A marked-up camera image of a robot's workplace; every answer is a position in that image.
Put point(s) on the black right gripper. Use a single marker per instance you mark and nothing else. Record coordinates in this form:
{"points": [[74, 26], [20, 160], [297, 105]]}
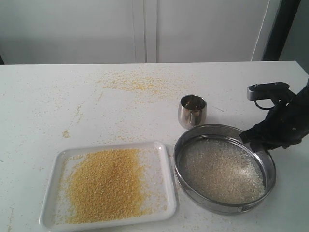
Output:
{"points": [[284, 127]]}

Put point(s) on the round steel mesh sieve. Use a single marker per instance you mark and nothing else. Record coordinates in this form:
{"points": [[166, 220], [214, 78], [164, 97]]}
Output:
{"points": [[228, 134]]}

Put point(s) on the rice and millet mixture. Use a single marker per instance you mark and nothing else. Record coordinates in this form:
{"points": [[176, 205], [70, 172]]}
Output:
{"points": [[222, 172]]}

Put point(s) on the stainless steel cup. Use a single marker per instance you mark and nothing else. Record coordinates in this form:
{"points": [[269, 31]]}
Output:
{"points": [[192, 111]]}

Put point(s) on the yellow millet pile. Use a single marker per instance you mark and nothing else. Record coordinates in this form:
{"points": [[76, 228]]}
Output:
{"points": [[111, 185]]}

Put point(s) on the white plastic tray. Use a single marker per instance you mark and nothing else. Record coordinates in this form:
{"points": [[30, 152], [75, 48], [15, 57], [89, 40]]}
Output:
{"points": [[50, 205]]}

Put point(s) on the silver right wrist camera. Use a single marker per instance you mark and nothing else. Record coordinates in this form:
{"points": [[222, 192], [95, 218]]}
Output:
{"points": [[275, 90]]}

